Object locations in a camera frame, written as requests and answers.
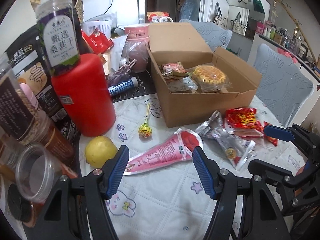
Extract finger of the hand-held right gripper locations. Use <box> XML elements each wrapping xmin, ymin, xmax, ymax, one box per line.
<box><xmin>247</xmin><ymin>159</ymin><xmax>292</xmax><ymax>185</ymax></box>
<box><xmin>264</xmin><ymin>124</ymin><xmax>320</xmax><ymax>155</ymax></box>

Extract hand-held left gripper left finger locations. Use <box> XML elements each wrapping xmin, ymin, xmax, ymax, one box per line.
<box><xmin>37</xmin><ymin>145</ymin><xmax>130</xmax><ymax>240</ymax></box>

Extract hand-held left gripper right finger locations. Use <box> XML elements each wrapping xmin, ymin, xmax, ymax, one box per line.
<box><xmin>192</xmin><ymin>147</ymin><xmax>288</xmax><ymax>240</ymax></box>

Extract red white packet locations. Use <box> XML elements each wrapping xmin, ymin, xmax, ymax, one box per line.
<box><xmin>262</xmin><ymin>121</ymin><xmax>279</xmax><ymax>147</ymax></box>

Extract silver snack packet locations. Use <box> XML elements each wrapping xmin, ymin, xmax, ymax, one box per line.
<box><xmin>194</xmin><ymin>110</ymin><xmax>256</xmax><ymax>171</ymax></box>

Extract pink cone snack packet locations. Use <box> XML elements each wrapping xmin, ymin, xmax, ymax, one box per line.
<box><xmin>124</xmin><ymin>127</ymin><xmax>203</xmax><ymax>177</ymax></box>

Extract red gold snack packet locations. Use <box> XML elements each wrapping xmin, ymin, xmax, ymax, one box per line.
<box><xmin>225</xmin><ymin>107</ymin><xmax>265</xmax><ymax>138</ymax></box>

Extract brown cardboard box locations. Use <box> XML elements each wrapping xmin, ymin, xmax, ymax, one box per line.
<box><xmin>146</xmin><ymin>22</ymin><xmax>262</xmax><ymax>128</ymax></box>

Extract yellow waffle packet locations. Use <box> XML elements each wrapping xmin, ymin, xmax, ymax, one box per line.
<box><xmin>191</xmin><ymin>64</ymin><xmax>234</xmax><ymax>93</ymax></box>

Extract brown peanut snack packet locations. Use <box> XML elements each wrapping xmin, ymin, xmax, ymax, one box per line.
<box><xmin>159</xmin><ymin>62</ymin><xmax>193</xmax><ymax>80</ymax></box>

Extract yellow lemon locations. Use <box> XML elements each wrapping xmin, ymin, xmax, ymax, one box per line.
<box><xmin>85</xmin><ymin>135</ymin><xmax>118</xmax><ymax>168</ymax></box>

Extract grey leaf pattern chair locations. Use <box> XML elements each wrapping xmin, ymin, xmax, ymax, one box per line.
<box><xmin>179</xmin><ymin>19</ymin><xmax>233</xmax><ymax>53</ymax></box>
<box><xmin>254</xmin><ymin>43</ymin><xmax>314</xmax><ymax>128</ymax></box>

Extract yellow lollipop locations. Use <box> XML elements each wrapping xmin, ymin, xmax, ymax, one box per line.
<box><xmin>139</xmin><ymin>102</ymin><xmax>153</xmax><ymax>139</ymax></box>

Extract plastic jar orange contents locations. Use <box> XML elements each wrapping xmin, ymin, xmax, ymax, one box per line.
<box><xmin>37</xmin><ymin>110</ymin><xmax>76</xmax><ymax>166</ymax></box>

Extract open clear plastic jar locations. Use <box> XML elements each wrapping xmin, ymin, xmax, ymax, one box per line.
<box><xmin>15</xmin><ymin>142</ymin><xmax>56</xmax><ymax>203</ymax></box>

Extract red bottle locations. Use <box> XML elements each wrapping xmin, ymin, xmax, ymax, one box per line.
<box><xmin>51</xmin><ymin>53</ymin><xmax>117</xmax><ymax>137</ymax></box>

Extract blue tube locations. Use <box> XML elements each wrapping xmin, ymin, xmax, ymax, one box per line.
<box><xmin>108</xmin><ymin>77</ymin><xmax>139</xmax><ymax>97</ymax></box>

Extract row of cosmetic bottles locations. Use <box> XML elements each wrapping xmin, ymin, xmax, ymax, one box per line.
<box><xmin>255</xmin><ymin>20</ymin><xmax>317</xmax><ymax>63</ymax></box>

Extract black jar lid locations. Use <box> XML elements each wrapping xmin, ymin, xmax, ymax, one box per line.
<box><xmin>7</xmin><ymin>184</ymin><xmax>33</xmax><ymax>222</ymax></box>

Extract pink bottle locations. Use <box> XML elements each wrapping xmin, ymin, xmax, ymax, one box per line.
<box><xmin>20</xmin><ymin>84</ymin><xmax>42</xmax><ymax>111</ymax></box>

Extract pink plastic bag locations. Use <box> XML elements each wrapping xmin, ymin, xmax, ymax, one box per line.
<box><xmin>122</xmin><ymin>36</ymin><xmax>151</xmax><ymax>73</ymax></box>

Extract plastic jar brown label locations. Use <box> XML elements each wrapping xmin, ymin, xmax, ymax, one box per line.
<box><xmin>0</xmin><ymin>52</ymin><xmax>43</xmax><ymax>146</ymax></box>

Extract black snack bag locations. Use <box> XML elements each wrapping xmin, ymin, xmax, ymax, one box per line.
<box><xmin>4</xmin><ymin>26</ymin><xmax>73</xmax><ymax>124</ymax></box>

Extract red foil packet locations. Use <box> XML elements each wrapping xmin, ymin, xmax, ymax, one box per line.
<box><xmin>81</xmin><ymin>27</ymin><xmax>115</xmax><ymax>55</ymax></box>

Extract pink noodle cup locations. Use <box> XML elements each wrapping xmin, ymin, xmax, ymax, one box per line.
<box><xmin>124</xmin><ymin>23</ymin><xmax>150</xmax><ymax>40</ymax></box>

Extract dark jar white label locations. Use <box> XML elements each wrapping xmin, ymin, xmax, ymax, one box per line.
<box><xmin>35</xmin><ymin>0</ymin><xmax>81</xmax><ymax>77</ymax></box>

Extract printed papers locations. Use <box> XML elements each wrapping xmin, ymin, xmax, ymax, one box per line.
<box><xmin>82</xmin><ymin>12</ymin><xmax>118</xmax><ymax>38</ymax></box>

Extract blue plastic bag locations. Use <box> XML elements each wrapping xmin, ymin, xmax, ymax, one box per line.
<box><xmin>179</xmin><ymin>0</ymin><xmax>200</xmax><ymax>20</ymax></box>

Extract white mug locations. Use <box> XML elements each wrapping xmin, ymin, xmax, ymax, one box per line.
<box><xmin>151</xmin><ymin>16</ymin><xmax>174</xmax><ymax>24</ymax></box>

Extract red snack bag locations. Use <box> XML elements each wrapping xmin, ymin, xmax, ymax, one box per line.
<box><xmin>146</xmin><ymin>11</ymin><xmax>170</xmax><ymax>22</ymax></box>

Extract woven trivet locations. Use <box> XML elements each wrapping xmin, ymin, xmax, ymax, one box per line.
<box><xmin>74</xmin><ymin>0</ymin><xmax>85</xmax><ymax>22</ymax></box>

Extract white fridge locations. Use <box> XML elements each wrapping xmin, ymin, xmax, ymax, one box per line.
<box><xmin>80</xmin><ymin>0</ymin><xmax>146</xmax><ymax>27</ymax></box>

